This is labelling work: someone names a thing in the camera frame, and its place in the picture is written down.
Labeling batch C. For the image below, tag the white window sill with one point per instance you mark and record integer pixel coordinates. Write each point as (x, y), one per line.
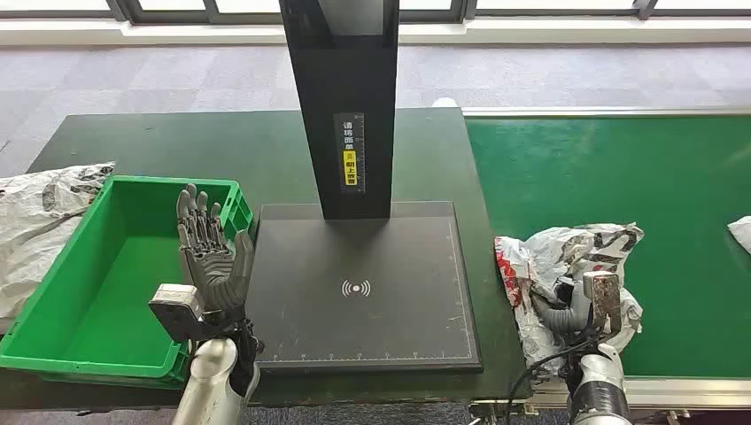
(528, 29)

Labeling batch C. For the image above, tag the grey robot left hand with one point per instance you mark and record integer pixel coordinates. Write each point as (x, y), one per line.
(220, 275)

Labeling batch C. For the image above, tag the white parcel black red print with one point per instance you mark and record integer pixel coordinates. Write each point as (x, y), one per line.
(557, 246)

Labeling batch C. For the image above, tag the white black-print parcel bag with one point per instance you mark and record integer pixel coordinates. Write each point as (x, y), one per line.
(29, 234)

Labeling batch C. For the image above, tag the plain grey parcel bag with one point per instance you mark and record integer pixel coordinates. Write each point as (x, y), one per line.
(742, 234)

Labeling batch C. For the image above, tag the white round conveyor cap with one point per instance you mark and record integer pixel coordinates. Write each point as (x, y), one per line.
(444, 102)

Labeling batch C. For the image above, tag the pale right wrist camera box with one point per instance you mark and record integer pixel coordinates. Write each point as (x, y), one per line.
(604, 299)

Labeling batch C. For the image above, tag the black yellow instruction label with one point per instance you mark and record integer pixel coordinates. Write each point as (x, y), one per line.
(349, 167)

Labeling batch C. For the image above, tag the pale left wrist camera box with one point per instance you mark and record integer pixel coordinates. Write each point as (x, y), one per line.
(176, 296)

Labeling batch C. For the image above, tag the green conveyor belt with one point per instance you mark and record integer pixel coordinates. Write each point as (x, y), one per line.
(586, 176)

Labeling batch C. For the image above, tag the dark window frame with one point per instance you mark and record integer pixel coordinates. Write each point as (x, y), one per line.
(176, 16)

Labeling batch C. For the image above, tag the green plastic crate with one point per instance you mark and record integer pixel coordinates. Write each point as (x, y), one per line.
(117, 293)

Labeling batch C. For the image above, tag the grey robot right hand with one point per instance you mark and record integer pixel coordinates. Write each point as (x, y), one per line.
(569, 311)

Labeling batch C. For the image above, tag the black inbound scanner machine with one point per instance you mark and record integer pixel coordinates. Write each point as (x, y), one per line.
(352, 328)

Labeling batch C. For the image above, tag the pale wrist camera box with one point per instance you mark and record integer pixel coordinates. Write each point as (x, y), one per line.
(176, 296)
(604, 299)

